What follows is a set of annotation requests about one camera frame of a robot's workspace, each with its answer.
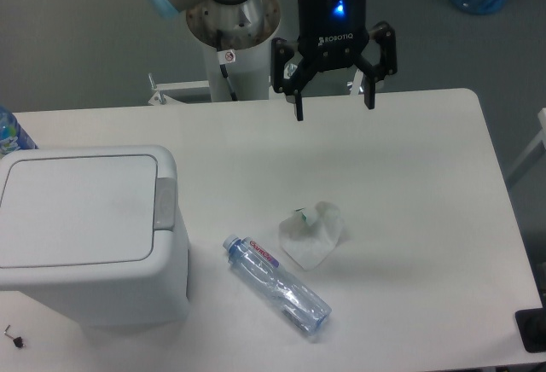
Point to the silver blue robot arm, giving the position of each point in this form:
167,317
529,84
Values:
249,60

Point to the black clamp at table edge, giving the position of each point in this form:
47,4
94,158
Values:
531,324

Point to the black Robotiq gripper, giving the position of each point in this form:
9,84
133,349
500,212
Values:
332,35

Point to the clear empty plastic bottle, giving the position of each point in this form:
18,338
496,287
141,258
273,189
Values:
262,272

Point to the blue labelled bottle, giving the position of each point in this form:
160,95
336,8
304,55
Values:
13,136

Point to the crumpled white paper tissue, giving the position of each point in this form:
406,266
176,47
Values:
310,234

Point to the white frame at right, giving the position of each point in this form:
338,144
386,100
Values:
531,154

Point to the white push-lid trash can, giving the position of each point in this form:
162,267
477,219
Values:
96,234

